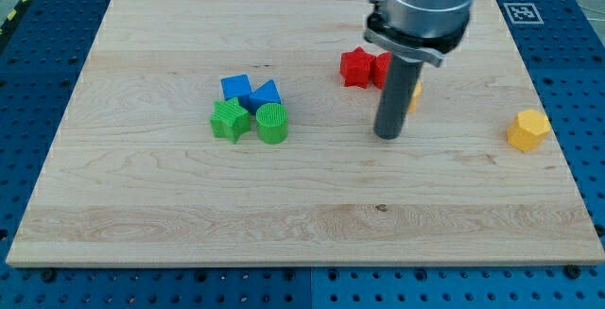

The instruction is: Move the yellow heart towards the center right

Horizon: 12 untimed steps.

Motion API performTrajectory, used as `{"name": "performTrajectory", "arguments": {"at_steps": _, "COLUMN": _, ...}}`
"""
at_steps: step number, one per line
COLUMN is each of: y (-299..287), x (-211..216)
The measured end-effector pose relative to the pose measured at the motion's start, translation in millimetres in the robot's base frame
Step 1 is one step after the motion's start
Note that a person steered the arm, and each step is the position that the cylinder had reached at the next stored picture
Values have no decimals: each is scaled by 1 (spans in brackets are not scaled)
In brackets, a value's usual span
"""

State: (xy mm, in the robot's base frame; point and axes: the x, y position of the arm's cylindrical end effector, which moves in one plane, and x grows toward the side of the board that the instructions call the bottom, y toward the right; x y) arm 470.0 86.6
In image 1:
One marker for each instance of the green cylinder block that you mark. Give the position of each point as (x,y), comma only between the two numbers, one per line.
(272,126)

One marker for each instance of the wooden board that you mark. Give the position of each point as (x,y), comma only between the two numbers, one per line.
(136,178)

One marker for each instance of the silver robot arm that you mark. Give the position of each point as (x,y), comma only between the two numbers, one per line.
(418,30)

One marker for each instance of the blue triangle block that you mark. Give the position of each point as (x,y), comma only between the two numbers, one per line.
(267,93)

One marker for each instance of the yellow hexagon block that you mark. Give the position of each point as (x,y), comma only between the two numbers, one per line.
(528,130)

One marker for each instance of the white fiducial marker tag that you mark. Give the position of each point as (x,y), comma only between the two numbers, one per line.
(522,13)

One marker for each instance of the blue cube block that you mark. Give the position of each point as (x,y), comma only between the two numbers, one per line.
(237,87)

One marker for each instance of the green star block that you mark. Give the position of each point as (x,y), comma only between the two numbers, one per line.
(230,120)

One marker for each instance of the yellow heart block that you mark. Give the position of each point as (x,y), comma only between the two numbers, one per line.
(415,97)

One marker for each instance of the red star block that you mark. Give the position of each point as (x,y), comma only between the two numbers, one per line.
(356,68)

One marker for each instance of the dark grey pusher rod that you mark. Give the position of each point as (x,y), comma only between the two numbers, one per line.
(401,81)

